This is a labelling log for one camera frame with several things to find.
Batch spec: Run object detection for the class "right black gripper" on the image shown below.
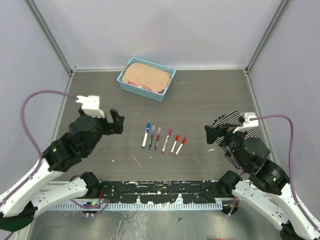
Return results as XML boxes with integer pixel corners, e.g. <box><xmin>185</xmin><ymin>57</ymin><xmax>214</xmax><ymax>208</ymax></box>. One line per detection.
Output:
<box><xmin>204</xmin><ymin>122</ymin><xmax>249</xmax><ymax>170</ymax></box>

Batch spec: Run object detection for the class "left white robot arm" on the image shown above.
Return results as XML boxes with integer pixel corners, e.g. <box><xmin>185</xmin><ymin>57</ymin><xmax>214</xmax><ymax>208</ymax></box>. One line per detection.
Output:
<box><xmin>0</xmin><ymin>109</ymin><xmax>125</xmax><ymax>232</ymax></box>

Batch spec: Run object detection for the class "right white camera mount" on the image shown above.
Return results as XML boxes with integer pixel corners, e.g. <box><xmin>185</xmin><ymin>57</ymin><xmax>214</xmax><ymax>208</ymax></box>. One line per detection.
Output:
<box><xmin>232</xmin><ymin>112</ymin><xmax>259</xmax><ymax>134</ymax></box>

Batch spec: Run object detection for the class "blue slotted cable duct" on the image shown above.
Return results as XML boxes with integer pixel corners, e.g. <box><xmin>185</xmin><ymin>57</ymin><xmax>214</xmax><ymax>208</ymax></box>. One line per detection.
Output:
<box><xmin>49</xmin><ymin>200</ymin><xmax>223</xmax><ymax>212</ymax></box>

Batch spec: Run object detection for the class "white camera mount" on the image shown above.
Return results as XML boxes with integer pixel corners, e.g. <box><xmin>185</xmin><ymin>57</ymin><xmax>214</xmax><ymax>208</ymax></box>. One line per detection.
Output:
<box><xmin>232</xmin><ymin>112</ymin><xmax>259</xmax><ymax>134</ymax></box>
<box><xmin>76</xmin><ymin>95</ymin><xmax>106</xmax><ymax>118</ymax></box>

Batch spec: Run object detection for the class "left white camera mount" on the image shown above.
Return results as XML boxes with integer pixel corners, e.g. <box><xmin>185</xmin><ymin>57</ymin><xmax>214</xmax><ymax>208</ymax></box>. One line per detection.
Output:
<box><xmin>76</xmin><ymin>95</ymin><xmax>106</xmax><ymax>118</ymax></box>

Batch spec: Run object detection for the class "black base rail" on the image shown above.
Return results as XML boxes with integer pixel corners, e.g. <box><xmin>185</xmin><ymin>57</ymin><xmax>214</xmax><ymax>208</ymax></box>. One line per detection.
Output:
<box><xmin>71</xmin><ymin>179</ymin><xmax>237</xmax><ymax>204</ymax></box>

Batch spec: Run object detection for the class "blue gel pen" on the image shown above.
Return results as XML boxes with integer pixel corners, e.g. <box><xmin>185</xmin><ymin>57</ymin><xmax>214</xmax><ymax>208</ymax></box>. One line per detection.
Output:
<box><xmin>148</xmin><ymin>132</ymin><xmax>154</xmax><ymax>150</ymax></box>

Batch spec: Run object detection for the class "blue plastic basket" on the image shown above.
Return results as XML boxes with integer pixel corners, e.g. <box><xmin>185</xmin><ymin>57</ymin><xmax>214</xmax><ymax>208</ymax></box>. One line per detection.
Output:
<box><xmin>117</xmin><ymin>57</ymin><xmax>176</xmax><ymax>102</ymax></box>

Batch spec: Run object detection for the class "red gel pen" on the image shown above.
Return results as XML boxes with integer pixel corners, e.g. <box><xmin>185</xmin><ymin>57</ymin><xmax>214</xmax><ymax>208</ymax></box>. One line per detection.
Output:
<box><xmin>154</xmin><ymin>133</ymin><xmax>160</xmax><ymax>152</ymax></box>

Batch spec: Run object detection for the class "peach folded towel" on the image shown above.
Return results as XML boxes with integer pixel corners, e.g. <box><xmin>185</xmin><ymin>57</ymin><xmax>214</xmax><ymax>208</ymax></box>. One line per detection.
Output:
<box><xmin>122</xmin><ymin>62</ymin><xmax>172</xmax><ymax>94</ymax></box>

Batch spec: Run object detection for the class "white pen with clear cap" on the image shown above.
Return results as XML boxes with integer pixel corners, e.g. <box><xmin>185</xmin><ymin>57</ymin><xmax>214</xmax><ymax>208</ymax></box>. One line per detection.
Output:
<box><xmin>175</xmin><ymin>143</ymin><xmax>184</xmax><ymax>156</ymax></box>

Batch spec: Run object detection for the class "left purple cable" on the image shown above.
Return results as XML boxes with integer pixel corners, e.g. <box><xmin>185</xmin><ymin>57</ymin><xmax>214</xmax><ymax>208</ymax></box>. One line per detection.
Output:
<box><xmin>0</xmin><ymin>90</ymin><xmax>111</xmax><ymax>240</ymax></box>

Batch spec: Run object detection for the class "black white striped cloth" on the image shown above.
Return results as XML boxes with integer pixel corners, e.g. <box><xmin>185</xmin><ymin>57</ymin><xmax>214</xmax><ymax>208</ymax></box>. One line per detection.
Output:
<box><xmin>209</xmin><ymin>110</ymin><xmax>270</xmax><ymax>173</ymax></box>

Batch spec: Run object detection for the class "white marker blue print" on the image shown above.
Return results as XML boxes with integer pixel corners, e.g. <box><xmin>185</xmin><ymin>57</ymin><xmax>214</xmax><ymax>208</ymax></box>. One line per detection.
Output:
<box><xmin>141</xmin><ymin>123</ymin><xmax>151</xmax><ymax>149</ymax></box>

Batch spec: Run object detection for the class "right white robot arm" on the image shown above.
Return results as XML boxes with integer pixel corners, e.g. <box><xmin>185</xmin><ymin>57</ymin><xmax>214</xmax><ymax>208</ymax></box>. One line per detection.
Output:
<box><xmin>204</xmin><ymin>124</ymin><xmax>320</xmax><ymax>240</ymax></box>

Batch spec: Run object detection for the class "white pen red tip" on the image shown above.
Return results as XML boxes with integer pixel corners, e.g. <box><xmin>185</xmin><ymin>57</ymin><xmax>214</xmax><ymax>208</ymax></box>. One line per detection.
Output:
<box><xmin>170</xmin><ymin>140</ymin><xmax>177</xmax><ymax>154</ymax></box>

